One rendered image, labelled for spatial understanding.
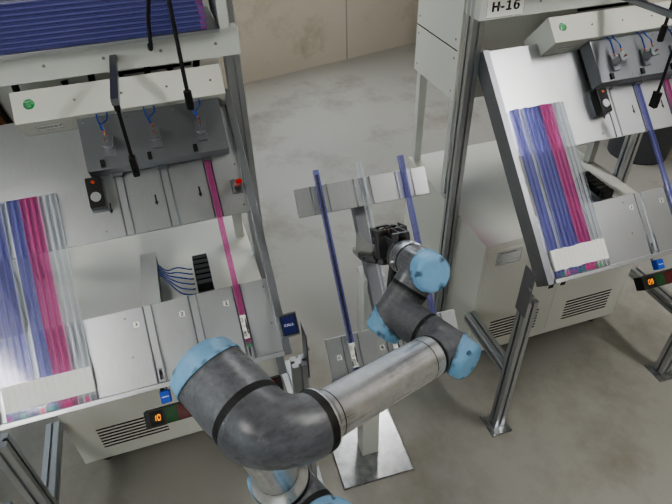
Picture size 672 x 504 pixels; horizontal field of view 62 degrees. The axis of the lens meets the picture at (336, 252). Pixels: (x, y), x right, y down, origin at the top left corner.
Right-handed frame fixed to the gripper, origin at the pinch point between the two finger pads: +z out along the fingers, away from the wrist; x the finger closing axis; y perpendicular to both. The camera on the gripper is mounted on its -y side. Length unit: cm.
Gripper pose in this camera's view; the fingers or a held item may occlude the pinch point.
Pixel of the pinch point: (376, 247)
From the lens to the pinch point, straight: 137.2
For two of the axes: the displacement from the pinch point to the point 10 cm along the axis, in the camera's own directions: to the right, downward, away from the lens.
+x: -9.6, 2.0, -2.0
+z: -2.4, -2.1, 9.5
